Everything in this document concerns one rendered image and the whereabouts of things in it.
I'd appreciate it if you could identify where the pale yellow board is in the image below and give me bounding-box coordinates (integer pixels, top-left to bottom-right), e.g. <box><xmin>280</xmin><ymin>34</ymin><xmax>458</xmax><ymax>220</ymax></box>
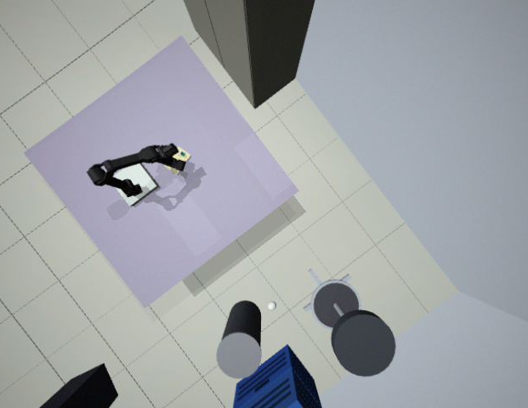
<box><xmin>164</xmin><ymin>147</ymin><xmax>191</xmax><ymax>174</ymax></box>

